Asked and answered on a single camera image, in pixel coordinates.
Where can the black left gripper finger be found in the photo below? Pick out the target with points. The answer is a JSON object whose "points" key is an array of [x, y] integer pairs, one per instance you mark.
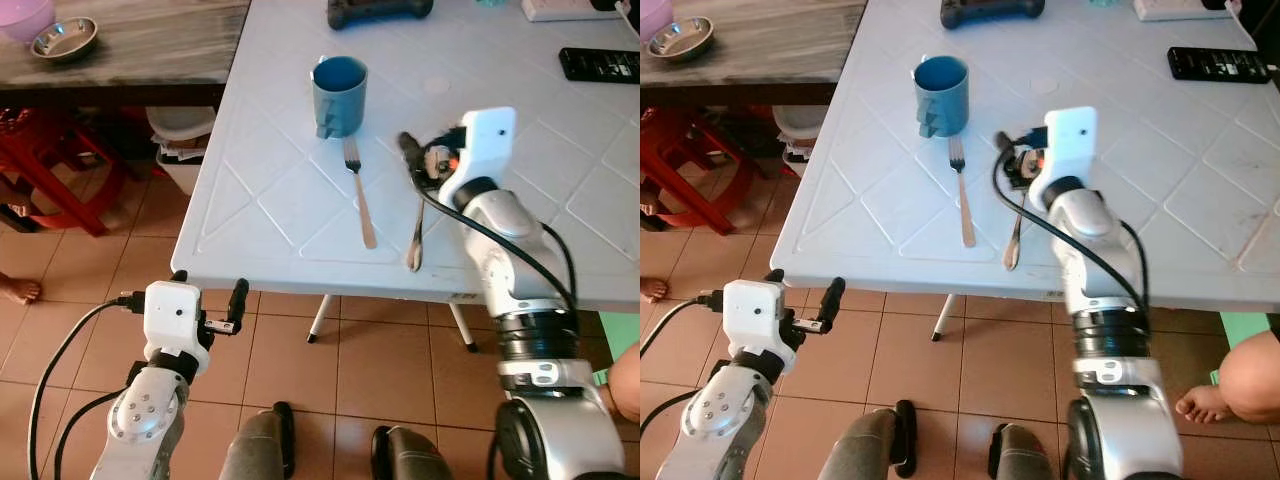
{"points": [[179, 276], [239, 298], [833, 296], [774, 274]]}

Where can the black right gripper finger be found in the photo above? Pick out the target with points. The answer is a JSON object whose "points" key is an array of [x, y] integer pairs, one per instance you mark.
{"points": [[1003, 142], [408, 148]]}

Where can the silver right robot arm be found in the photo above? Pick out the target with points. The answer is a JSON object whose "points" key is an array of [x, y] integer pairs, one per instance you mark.
{"points": [[530, 300], [1110, 300]]}

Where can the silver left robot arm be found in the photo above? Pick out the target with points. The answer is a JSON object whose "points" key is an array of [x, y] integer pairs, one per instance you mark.
{"points": [[715, 415], [140, 420]]}

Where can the metal fork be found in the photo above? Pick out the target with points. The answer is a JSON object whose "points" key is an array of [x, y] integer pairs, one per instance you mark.
{"points": [[358, 190], [962, 190]]}

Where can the blue ceramic mug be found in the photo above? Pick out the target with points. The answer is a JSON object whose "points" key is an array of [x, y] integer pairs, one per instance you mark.
{"points": [[941, 98], [339, 98]]}

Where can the white table leg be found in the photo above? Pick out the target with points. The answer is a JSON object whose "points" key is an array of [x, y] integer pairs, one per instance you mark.
{"points": [[319, 320], [944, 318], [463, 325]]}

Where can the metal spoon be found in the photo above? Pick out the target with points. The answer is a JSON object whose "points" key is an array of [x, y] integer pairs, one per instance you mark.
{"points": [[415, 250], [1014, 250]]}

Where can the person's bare foot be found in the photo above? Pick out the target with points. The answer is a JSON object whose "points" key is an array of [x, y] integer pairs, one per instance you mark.
{"points": [[18, 290], [652, 291]]}

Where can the white plastic bin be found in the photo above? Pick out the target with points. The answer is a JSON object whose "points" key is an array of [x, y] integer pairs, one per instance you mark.
{"points": [[180, 150], [798, 135]]}

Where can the grey left robot leg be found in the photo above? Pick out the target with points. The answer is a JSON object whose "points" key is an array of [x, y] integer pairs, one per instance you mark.
{"points": [[258, 445], [880, 442]]}

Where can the grey robot leg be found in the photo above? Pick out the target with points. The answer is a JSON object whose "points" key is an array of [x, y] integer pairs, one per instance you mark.
{"points": [[880, 442], [258, 445], [1025, 452], [410, 455]]}

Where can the black game controller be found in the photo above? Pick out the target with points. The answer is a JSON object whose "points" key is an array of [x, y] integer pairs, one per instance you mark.
{"points": [[380, 10], [992, 10]]}

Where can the red plastic stool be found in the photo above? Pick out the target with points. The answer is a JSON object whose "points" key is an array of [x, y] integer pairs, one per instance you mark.
{"points": [[60, 150], [690, 150]]}

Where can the green plastic object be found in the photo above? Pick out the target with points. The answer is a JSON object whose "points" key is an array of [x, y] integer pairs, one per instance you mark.
{"points": [[620, 335], [1242, 328]]}

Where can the person's bare leg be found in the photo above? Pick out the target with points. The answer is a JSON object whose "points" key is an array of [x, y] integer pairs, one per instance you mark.
{"points": [[1250, 375], [626, 385]]}

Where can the black remote control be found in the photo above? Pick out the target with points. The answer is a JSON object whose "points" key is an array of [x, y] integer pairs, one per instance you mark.
{"points": [[600, 65], [1218, 64]]}

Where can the white power strip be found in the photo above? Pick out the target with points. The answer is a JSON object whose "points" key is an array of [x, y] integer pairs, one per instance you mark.
{"points": [[1180, 8], [565, 9]]}

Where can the dark wooden table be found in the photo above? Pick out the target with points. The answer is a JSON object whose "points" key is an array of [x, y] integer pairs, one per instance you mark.
{"points": [[150, 55], [780, 50]]}

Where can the grey right robot leg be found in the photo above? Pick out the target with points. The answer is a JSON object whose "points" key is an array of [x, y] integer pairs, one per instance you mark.
{"points": [[410, 455], [1025, 452]]}

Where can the small metal bowl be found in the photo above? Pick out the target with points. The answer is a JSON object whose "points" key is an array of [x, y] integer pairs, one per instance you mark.
{"points": [[681, 38], [64, 40]]}

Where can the pink plastic cup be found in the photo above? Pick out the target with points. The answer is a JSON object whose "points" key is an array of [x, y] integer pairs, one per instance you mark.
{"points": [[24, 18], [655, 16]]}

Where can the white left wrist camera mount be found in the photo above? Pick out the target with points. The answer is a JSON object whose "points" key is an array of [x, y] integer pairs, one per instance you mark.
{"points": [[172, 315], [750, 312]]}

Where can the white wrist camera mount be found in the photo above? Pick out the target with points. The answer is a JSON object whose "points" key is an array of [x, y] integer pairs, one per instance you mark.
{"points": [[750, 312], [1068, 140], [484, 140], [172, 315]]}

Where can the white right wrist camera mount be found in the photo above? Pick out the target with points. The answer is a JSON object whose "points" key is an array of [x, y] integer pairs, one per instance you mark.
{"points": [[484, 140], [1068, 140]]}

